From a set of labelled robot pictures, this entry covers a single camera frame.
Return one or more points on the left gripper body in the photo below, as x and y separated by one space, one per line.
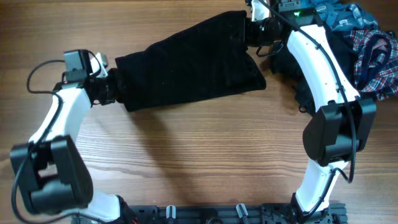
107 86

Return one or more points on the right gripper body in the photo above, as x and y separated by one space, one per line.
252 31

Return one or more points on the black knit sweater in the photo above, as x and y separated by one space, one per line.
205 61

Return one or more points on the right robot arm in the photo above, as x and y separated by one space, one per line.
342 120

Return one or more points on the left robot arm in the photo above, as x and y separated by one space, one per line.
51 177

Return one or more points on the black garment underneath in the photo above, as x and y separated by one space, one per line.
333 95

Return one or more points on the blue patterned garment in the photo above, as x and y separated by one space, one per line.
341 17

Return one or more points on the red plaid shirt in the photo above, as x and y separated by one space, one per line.
375 69

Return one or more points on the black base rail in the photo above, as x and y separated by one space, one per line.
267 213

